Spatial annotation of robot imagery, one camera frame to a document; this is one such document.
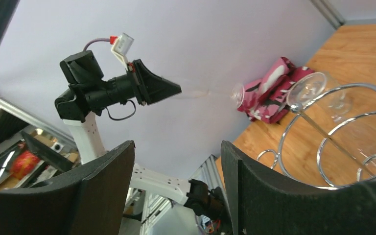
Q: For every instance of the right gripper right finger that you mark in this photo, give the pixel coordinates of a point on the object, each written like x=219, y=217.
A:
x=265, y=202

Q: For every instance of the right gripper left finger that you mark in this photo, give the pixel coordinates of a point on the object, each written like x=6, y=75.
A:
x=87, y=200

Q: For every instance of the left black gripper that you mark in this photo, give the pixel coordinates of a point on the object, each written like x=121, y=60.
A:
x=148, y=87

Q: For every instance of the chrome wine glass rack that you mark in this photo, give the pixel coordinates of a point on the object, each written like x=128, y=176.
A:
x=354, y=137

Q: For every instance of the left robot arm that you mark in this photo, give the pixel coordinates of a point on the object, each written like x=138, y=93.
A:
x=88, y=95

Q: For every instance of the pink camouflage cloth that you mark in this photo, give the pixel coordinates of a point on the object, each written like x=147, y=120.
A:
x=264, y=99

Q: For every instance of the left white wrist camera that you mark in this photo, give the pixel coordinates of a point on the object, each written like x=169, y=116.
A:
x=120, y=47

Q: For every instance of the left aluminium frame post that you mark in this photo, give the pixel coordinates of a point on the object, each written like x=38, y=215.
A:
x=329, y=12

